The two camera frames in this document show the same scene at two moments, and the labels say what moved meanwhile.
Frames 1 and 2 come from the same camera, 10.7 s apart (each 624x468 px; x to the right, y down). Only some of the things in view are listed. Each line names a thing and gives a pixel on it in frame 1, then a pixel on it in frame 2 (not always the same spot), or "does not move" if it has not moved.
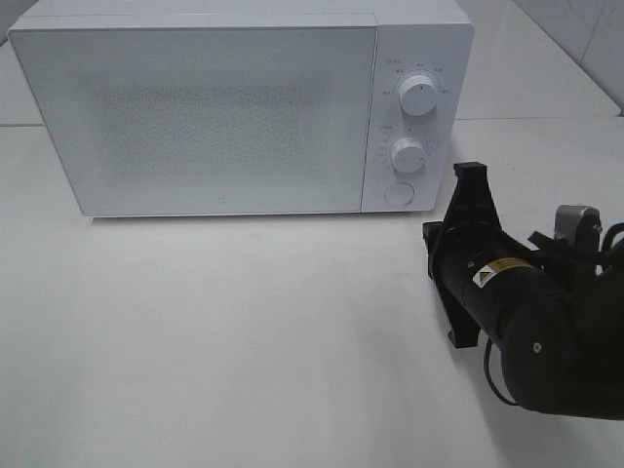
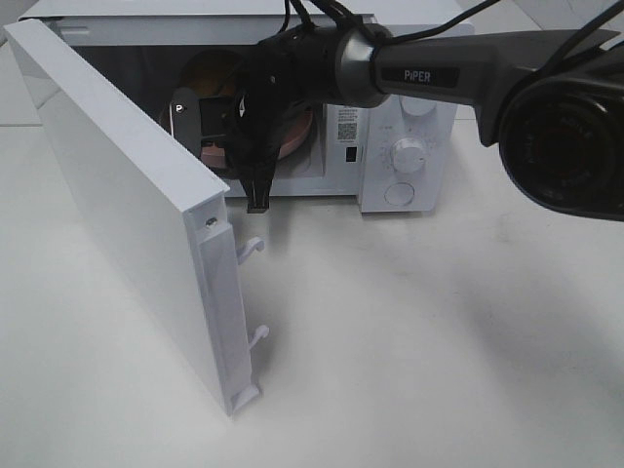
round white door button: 399,194 does not move
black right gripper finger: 473,206 -> 257,192
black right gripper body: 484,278 -> 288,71
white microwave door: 205,120 -> 160,208
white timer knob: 408,155 does not move
